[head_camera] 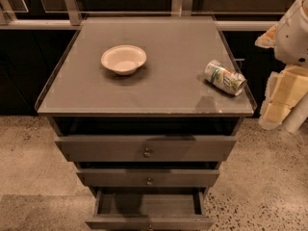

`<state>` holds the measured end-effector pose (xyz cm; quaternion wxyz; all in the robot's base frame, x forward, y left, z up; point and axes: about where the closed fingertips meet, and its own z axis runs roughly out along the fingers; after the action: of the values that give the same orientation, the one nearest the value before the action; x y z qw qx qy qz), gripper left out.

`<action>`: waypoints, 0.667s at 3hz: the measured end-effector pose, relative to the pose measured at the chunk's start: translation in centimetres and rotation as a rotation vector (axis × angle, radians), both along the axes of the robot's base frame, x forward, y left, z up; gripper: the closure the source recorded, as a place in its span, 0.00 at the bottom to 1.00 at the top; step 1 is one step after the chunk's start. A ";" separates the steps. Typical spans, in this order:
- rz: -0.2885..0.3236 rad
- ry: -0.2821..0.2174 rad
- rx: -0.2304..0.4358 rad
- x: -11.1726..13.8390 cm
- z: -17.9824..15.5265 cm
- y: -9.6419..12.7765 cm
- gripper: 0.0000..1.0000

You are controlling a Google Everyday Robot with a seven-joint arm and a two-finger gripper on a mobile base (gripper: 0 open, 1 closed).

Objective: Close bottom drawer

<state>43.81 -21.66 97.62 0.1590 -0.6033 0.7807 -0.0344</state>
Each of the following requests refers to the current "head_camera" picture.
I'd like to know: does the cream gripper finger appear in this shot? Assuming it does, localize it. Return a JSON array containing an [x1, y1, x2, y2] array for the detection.
[[259, 102, 291, 130], [255, 24, 278, 48]]

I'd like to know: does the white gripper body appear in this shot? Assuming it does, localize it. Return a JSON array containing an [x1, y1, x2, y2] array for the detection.
[[270, 64, 308, 109]]

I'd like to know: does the grey bottom drawer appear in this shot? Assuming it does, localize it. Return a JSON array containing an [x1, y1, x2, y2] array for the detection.
[[86, 189, 213, 231]]

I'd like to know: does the grey drawer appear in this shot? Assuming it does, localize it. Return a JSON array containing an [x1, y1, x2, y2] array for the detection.
[[86, 189, 213, 231], [55, 135, 236, 163], [77, 168, 219, 188]]

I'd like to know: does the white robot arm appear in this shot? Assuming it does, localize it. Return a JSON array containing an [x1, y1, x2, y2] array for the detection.
[[255, 0, 308, 132]]

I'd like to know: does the grey drawer cabinet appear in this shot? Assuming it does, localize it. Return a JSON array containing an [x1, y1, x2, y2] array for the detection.
[[34, 15, 258, 197]]

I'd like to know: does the grey top drawer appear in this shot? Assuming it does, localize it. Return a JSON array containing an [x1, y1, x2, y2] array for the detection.
[[55, 135, 236, 163]]

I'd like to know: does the grey middle drawer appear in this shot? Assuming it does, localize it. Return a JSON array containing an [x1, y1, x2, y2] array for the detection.
[[77, 168, 219, 188]]

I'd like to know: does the green white soda can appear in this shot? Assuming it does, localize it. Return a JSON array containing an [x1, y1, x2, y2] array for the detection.
[[203, 60, 246, 96]]

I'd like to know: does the white paper bowl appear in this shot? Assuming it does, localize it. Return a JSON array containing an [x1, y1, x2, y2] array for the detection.
[[101, 45, 147, 75]]

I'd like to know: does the metal glass railing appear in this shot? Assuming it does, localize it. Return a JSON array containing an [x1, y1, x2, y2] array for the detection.
[[1, 0, 292, 31]]

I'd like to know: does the white cylindrical post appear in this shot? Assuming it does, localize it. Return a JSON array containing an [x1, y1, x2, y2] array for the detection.
[[283, 92, 308, 133]]

